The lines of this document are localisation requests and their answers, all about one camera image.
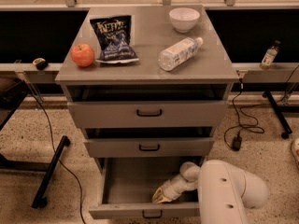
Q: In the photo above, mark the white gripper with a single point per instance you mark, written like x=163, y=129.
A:
x=173, y=189

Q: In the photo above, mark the grey bottom drawer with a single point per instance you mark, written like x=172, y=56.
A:
x=128, y=184

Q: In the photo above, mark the grey drawer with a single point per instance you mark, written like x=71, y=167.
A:
x=148, y=147
x=128, y=184
x=147, y=114

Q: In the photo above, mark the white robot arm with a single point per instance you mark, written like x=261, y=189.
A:
x=224, y=191

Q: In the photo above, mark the grey middle drawer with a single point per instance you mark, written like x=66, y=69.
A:
x=148, y=147

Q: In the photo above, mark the grey drawer cabinet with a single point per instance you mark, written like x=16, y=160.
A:
x=208, y=76

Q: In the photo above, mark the grey top drawer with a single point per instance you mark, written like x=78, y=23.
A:
x=147, y=114

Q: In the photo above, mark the clear plastic water bottle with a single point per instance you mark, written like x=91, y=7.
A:
x=179, y=53

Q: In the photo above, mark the white red sneaker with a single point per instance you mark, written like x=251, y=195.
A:
x=295, y=150

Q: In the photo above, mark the black stand right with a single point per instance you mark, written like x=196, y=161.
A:
x=280, y=110

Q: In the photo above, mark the black stand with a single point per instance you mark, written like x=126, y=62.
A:
x=12, y=92
x=280, y=110

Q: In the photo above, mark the red apple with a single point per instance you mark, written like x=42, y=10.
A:
x=82, y=54

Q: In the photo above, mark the black kettle chips bag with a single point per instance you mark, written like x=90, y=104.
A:
x=114, y=35

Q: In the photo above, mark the small glass oil bottle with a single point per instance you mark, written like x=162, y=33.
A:
x=270, y=55

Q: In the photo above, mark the white bowl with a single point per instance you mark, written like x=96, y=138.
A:
x=183, y=19

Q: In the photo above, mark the small black yellow device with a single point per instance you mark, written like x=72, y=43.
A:
x=40, y=63

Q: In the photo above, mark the black stand left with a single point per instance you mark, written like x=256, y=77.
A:
x=12, y=92

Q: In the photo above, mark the black power adapter with cable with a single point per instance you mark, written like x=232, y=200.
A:
x=240, y=126

